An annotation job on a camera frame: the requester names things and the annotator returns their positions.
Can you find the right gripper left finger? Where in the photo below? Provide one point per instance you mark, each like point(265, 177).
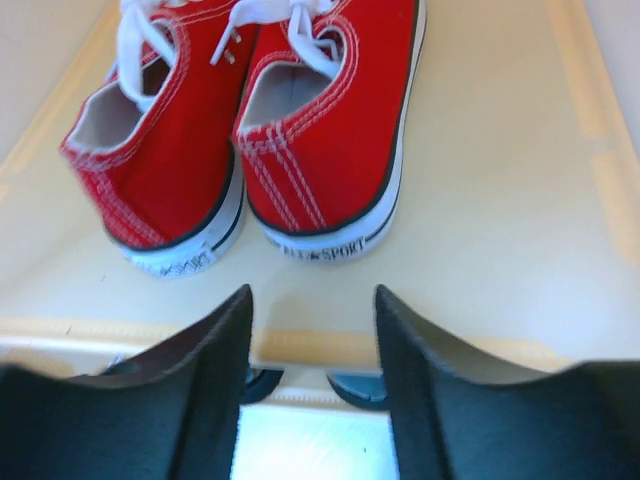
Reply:
point(170, 412)

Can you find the yellow shoe cabinet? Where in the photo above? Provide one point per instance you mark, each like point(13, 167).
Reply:
point(517, 226)

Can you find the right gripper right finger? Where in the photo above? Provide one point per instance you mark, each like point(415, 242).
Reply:
point(458, 412)

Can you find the red canvas sneaker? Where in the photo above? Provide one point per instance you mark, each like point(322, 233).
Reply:
point(152, 146)
point(321, 121)

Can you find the black loafer shoe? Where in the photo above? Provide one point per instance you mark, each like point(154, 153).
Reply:
point(366, 392)
point(259, 384)

